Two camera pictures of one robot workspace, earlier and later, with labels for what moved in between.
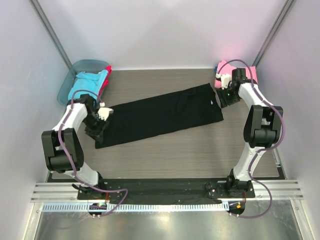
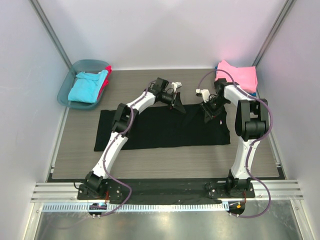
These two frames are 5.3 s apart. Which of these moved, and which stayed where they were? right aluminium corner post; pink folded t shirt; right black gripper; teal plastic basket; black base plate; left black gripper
Moved: right black gripper; left black gripper
Stayed: right aluminium corner post; teal plastic basket; black base plate; pink folded t shirt
